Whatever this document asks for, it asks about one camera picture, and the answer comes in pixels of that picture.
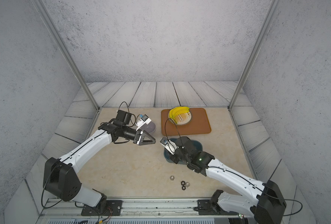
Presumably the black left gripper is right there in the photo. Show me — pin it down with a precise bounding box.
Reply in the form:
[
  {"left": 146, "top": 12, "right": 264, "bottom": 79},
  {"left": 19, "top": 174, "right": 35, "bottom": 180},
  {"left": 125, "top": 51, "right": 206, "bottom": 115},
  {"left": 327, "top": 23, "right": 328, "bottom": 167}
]
[{"left": 121, "top": 126, "right": 156, "bottom": 146}]

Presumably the teal plastic storage box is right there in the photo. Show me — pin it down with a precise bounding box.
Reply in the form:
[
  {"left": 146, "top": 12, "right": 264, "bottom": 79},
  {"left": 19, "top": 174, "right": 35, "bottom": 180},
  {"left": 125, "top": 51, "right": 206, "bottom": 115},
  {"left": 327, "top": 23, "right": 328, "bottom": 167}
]
[{"left": 164, "top": 138, "right": 203, "bottom": 163}]

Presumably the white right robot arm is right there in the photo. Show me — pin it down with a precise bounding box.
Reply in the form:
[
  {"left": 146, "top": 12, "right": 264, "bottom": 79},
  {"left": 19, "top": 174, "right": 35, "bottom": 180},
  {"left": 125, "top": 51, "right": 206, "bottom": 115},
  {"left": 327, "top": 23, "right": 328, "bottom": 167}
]
[{"left": 160, "top": 136, "right": 287, "bottom": 224}]

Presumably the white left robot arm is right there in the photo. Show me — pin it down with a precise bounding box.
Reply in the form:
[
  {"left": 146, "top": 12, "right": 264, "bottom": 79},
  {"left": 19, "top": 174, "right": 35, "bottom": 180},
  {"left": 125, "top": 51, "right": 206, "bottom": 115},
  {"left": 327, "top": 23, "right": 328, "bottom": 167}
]
[{"left": 43, "top": 110, "right": 156, "bottom": 208}]

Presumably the lilac ceramic bowl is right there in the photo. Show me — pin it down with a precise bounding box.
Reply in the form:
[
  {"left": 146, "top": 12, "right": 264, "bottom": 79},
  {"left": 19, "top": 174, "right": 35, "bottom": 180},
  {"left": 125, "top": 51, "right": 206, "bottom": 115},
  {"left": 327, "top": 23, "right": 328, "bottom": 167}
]
[{"left": 142, "top": 121, "right": 156, "bottom": 133}]

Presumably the brown rectangular mat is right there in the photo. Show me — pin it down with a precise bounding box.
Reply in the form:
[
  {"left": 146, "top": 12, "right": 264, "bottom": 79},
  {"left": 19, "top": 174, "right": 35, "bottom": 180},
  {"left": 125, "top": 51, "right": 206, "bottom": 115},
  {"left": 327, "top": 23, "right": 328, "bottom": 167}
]
[{"left": 161, "top": 108, "right": 212, "bottom": 136}]

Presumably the patterned plate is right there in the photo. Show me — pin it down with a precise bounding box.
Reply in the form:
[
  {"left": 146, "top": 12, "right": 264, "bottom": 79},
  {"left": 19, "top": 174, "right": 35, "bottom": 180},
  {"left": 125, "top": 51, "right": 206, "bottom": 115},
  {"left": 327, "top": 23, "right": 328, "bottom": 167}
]
[{"left": 168, "top": 111, "right": 192, "bottom": 126}]

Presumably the yellow banana bunch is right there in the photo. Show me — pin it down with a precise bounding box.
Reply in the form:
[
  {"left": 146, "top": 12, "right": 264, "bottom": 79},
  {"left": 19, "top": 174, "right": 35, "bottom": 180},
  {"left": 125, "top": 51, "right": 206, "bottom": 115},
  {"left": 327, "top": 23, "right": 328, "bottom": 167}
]
[{"left": 169, "top": 106, "right": 190, "bottom": 117}]

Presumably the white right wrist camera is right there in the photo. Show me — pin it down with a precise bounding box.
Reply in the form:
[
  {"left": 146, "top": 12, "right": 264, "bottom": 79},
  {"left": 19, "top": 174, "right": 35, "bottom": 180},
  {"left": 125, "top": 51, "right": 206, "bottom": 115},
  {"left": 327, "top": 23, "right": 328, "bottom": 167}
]
[{"left": 160, "top": 137, "right": 178, "bottom": 155}]

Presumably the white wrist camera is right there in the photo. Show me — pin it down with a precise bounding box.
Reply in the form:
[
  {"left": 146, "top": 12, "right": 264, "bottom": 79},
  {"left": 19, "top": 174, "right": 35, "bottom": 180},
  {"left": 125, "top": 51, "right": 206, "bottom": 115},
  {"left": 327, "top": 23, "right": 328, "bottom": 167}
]
[
  {"left": 136, "top": 114, "right": 151, "bottom": 130},
  {"left": 160, "top": 137, "right": 178, "bottom": 155}
]

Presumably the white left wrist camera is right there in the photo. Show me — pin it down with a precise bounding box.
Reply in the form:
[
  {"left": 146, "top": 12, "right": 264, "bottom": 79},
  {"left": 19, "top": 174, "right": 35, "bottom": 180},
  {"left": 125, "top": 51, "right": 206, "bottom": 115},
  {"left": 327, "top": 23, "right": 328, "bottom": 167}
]
[{"left": 136, "top": 114, "right": 151, "bottom": 130}]

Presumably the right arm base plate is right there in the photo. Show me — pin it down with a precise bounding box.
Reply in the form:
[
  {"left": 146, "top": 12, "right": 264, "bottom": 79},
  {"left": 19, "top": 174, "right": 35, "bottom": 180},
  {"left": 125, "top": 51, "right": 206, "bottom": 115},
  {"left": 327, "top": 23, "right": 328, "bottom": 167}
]
[{"left": 193, "top": 199, "right": 236, "bottom": 216}]

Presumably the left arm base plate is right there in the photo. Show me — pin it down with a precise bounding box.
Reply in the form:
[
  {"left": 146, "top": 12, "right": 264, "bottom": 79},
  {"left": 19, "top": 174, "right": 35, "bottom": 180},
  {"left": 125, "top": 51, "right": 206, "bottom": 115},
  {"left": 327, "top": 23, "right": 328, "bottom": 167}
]
[{"left": 81, "top": 200, "right": 123, "bottom": 216}]

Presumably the aluminium front rail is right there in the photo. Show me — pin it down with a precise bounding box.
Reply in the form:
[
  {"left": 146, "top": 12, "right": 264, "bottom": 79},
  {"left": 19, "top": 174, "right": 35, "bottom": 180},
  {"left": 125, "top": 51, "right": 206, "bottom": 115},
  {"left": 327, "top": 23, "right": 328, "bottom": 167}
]
[{"left": 40, "top": 197, "right": 253, "bottom": 220}]

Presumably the right aluminium frame post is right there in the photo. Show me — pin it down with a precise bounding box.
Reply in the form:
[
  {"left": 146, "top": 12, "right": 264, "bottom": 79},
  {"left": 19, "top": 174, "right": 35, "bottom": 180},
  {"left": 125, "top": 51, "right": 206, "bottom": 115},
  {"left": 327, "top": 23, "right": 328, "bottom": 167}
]
[{"left": 228, "top": 0, "right": 280, "bottom": 111}]

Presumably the aluminium frame post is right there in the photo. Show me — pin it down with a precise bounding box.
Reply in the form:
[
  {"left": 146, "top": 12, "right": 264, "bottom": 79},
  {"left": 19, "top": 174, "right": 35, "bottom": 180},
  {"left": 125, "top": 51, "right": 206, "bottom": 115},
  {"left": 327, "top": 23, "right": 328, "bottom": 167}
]
[
  {"left": 228, "top": 0, "right": 280, "bottom": 111},
  {"left": 31, "top": 0, "right": 100, "bottom": 112}
]

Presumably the left aluminium frame post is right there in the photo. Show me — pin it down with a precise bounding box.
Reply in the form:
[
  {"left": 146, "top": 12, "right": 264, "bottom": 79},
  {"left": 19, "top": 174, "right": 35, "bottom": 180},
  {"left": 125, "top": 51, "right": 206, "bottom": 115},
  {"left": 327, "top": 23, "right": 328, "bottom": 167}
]
[{"left": 31, "top": 0, "right": 100, "bottom": 112}]

